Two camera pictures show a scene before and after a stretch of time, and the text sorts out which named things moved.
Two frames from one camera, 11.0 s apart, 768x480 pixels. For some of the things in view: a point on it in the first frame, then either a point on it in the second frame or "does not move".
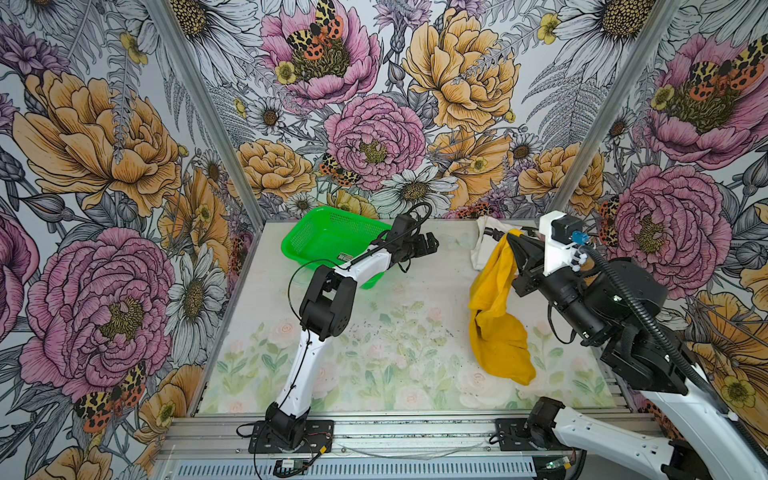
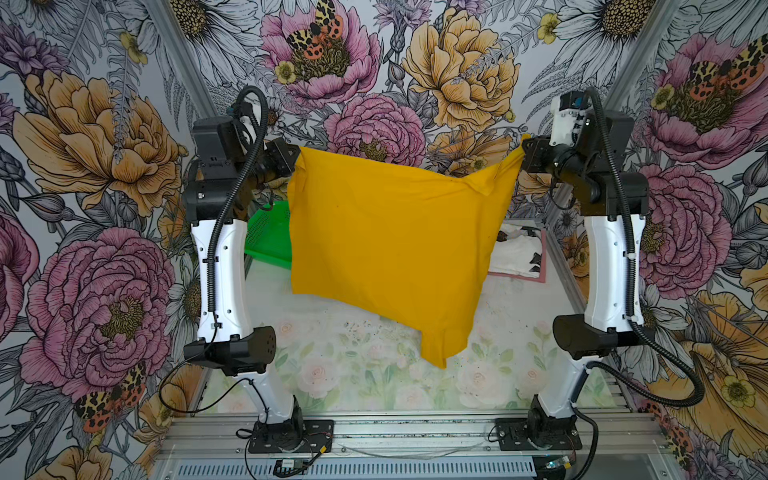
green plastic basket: [331, 236] -> [269, 235]
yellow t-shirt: [499, 334] -> [407, 242]
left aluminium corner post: [188, 65] does not move
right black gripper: [533, 261] -> [535, 160]
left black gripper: [422, 248] -> [286, 164]
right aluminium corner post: [614, 106] does not move
